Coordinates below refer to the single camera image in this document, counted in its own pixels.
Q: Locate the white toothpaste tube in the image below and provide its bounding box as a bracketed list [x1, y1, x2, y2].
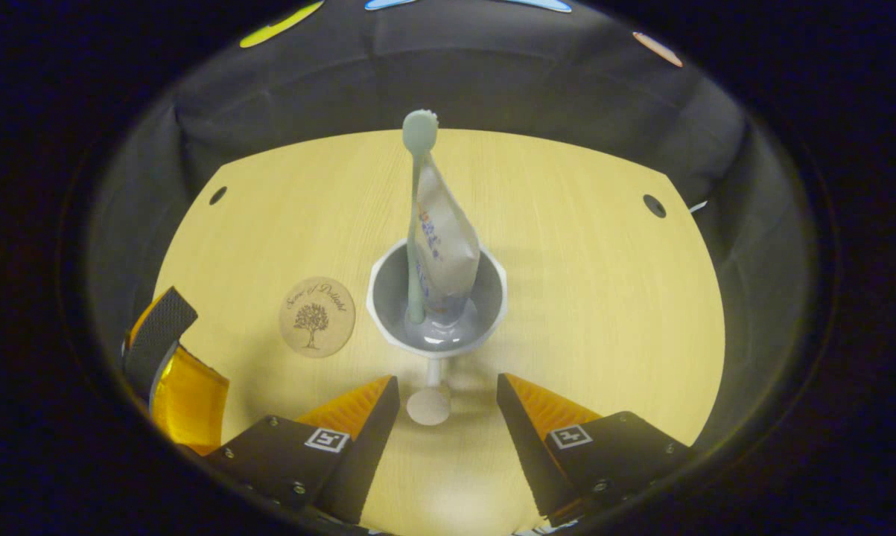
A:
[414, 153, 483, 351]

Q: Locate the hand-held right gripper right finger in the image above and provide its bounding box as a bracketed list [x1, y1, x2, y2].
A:
[496, 372, 694, 522]

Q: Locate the white cup with wooden handle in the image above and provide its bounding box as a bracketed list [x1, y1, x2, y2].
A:
[366, 237, 509, 427]

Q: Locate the round cork coaster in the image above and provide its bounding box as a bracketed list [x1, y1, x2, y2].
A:
[279, 277, 357, 359]

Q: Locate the pale green toothbrush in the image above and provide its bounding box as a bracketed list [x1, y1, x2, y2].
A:
[401, 109, 440, 325]

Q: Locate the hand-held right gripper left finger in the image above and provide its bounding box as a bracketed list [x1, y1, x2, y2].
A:
[206, 374, 401, 526]

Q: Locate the light wooden desktop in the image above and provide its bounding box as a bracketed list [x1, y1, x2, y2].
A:
[153, 128, 727, 536]

